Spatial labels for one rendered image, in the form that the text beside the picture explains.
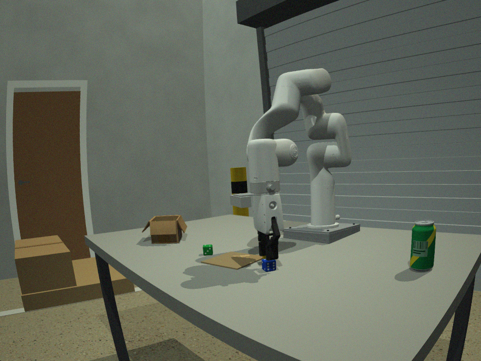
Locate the green drink can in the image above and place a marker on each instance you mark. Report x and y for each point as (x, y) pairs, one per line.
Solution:
(423, 245)

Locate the brown cardboard box with flaps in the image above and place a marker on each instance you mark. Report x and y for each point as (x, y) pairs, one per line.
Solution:
(165, 228)

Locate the green die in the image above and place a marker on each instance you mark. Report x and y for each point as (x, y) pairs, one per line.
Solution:
(207, 249)

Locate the tan square mat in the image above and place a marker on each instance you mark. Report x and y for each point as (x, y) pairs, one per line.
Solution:
(233, 260)

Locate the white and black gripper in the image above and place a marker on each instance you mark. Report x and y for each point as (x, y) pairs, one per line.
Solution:
(268, 217)

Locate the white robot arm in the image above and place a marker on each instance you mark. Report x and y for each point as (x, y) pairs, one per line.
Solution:
(265, 156)

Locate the blue die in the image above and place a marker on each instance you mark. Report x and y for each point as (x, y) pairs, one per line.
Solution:
(268, 265)

